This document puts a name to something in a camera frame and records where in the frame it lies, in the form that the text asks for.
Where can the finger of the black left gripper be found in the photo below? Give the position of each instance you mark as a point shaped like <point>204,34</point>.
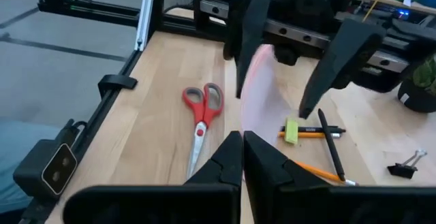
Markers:
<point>347,57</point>
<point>253,33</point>

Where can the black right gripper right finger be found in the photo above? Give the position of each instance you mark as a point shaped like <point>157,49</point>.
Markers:
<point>269,173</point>

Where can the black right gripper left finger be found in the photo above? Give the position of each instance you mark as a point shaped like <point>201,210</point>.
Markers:
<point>225,166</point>

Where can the yellow rectangular eraser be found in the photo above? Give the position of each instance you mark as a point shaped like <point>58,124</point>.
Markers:
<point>291,131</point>

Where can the yellow pencil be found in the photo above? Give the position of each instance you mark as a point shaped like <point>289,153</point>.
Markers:
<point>316,172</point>
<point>316,135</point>

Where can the black pen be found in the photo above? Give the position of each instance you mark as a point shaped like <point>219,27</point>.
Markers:
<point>332,145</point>
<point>316,129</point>

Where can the black binder clip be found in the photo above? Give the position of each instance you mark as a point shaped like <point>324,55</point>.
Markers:
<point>403,170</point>

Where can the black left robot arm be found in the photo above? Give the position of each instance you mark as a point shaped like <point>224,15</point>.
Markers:
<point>408,30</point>

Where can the potted succulent plant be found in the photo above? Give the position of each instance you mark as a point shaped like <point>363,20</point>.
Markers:
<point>417,96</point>

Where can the silver aluminium bracket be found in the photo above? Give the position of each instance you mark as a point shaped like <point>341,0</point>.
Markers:
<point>144,16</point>

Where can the black rail clamp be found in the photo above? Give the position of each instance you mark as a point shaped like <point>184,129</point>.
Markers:
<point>117,82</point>

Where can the black table-level camera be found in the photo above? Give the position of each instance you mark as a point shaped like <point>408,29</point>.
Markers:
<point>44,169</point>

